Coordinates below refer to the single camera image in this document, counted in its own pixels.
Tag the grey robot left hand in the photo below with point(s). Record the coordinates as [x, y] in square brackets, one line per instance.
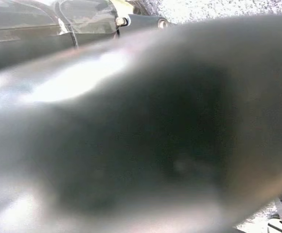
[141, 135]

